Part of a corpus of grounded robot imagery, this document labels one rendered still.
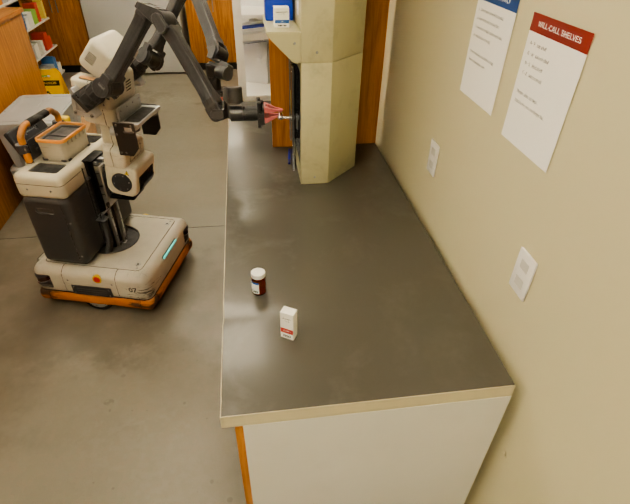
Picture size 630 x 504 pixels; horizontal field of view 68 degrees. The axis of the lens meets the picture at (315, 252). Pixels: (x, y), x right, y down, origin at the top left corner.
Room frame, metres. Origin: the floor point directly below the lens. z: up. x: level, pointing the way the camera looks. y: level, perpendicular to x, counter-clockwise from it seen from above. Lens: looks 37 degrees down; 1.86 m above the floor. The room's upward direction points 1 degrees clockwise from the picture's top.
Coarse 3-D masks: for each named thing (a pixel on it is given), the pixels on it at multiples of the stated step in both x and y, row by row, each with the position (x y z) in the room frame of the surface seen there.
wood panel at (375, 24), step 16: (368, 0) 2.08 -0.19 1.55; (384, 0) 2.09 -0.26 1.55; (368, 16) 2.08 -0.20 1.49; (384, 16) 2.09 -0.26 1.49; (368, 32) 2.09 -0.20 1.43; (384, 32) 2.10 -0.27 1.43; (272, 48) 2.03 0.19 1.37; (368, 48) 2.09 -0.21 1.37; (384, 48) 2.10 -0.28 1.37; (272, 64) 2.03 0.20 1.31; (288, 64) 2.04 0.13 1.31; (368, 64) 2.09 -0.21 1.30; (272, 80) 2.02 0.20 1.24; (288, 80) 2.04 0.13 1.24; (368, 80) 2.09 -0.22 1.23; (272, 96) 2.02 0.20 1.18; (288, 96) 2.04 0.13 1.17; (368, 96) 2.09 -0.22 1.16; (272, 112) 2.02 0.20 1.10; (288, 112) 2.03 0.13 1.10; (368, 112) 2.09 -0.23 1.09; (272, 128) 2.02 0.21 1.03; (288, 128) 2.03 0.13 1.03; (368, 128) 2.09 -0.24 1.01; (288, 144) 2.03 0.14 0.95
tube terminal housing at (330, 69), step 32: (320, 0) 1.68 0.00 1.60; (352, 0) 1.77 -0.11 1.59; (320, 32) 1.68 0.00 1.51; (352, 32) 1.78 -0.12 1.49; (320, 64) 1.68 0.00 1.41; (352, 64) 1.79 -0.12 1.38; (320, 96) 1.68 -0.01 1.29; (352, 96) 1.80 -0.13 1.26; (320, 128) 1.68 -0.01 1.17; (352, 128) 1.82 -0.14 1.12; (320, 160) 1.68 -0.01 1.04; (352, 160) 1.83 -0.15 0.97
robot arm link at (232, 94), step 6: (228, 90) 1.75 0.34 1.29; (234, 90) 1.74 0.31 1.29; (240, 90) 1.75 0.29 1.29; (228, 96) 1.74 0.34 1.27; (234, 96) 1.74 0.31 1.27; (240, 96) 1.75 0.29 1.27; (222, 102) 1.75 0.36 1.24; (228, 102) 1.74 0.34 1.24; (234, 102) 1.73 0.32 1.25; (240, 102) 1.74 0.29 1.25; (210, 114) 1.73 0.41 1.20; (216, 114) 1.73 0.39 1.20; (222, 114) 1.72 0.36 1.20
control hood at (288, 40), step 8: (264, 16) 1.92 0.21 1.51; (264, 24) 1.79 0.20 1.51; (272, 24) 1.78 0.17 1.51; (296, 24) 1.81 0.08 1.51; (272, 32) 1.66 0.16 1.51; (280, 32) 1.66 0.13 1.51; (288, 32) 1.67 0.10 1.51; (296, 32) 1.67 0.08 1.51; (272, 40) 1.66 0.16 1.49; (280, 40) 1.66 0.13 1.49; (288, 40) 1.66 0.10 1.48; (296, 40) 1.67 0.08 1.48; (280, 48) 1.66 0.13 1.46; (288, 48) 1.66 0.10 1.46; (296, 48) 1.67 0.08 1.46; (288, 56) 1.66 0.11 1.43; (296, 56) 1.67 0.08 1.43
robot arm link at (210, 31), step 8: (192, 0) 2.33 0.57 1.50; (200, 0) 2.30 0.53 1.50; (200, 8) 2.27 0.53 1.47; (208, 8) 2.29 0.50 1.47; (200, 16) 2.25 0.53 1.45; (208, 16) 2.23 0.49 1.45; (200, 24) 2.23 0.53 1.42; (208, 24) 2.20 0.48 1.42; (208, 32) 2.17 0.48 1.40; (216, 32) 2.17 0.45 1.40; (208, 40) 2.13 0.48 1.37; (216, 40) 2.11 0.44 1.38; (208, 48) 2.11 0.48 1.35; (216, 48) 2.08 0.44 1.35; (224, 48) 2.13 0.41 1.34; (216, 56) 2.08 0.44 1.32; (224, 56) 2.10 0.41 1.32
